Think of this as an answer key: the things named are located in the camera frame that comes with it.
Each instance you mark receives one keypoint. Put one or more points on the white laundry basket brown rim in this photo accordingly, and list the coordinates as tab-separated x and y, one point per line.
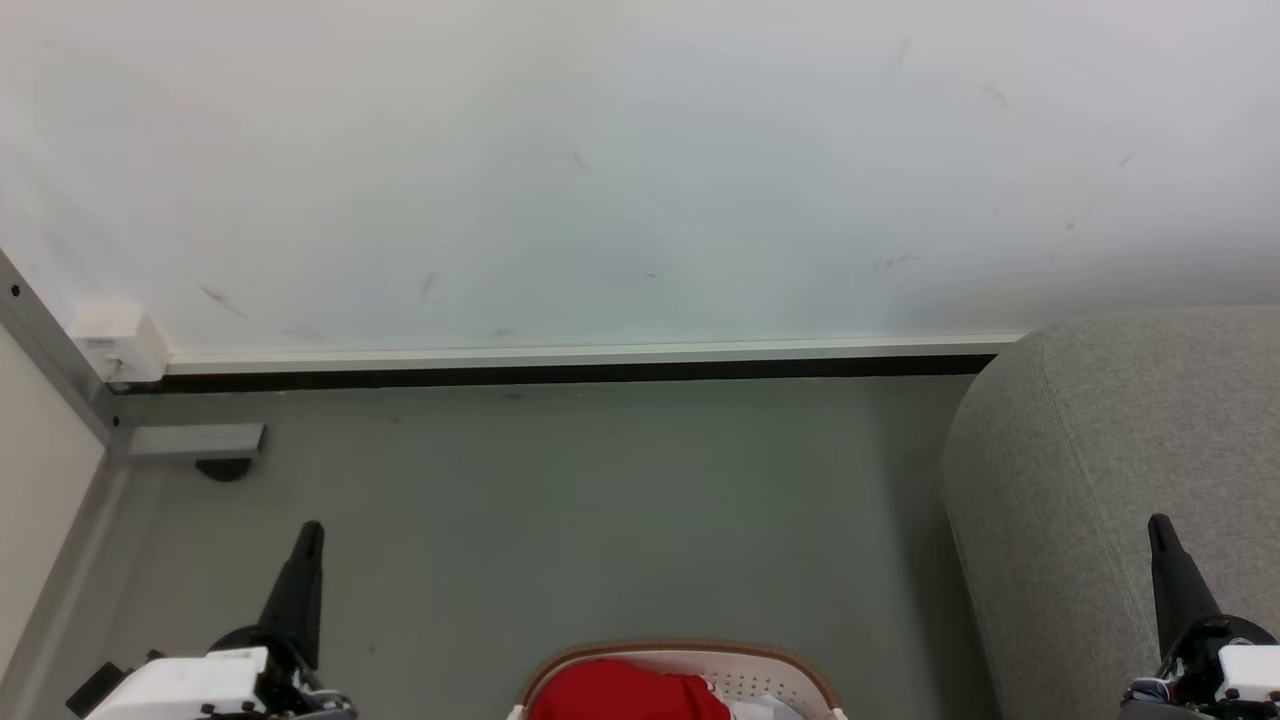
760	682

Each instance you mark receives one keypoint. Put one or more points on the grey metal bracket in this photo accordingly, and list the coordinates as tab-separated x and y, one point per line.
195	441

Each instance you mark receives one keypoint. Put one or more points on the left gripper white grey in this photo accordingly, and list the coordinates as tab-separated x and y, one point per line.
180	685

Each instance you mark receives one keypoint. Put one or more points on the beige partition panel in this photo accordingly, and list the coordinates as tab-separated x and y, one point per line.
40	480

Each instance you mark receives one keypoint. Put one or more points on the white wall socket box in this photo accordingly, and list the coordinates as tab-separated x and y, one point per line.
120	340

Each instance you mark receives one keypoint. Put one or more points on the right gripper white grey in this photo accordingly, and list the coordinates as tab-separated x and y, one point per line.
1235	680

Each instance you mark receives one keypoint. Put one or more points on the black round foot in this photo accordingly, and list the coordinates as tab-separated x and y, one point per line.
225	469

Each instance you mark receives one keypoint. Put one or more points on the red garment with white trim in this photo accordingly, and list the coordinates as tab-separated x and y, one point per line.
620	695

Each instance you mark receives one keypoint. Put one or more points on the grey metal frame post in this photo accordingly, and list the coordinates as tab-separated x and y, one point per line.
55	345

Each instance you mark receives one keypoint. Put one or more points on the white cloth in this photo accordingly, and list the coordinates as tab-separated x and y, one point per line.
765	709

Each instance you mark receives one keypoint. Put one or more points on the white and black baseboard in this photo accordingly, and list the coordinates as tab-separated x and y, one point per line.
600	357

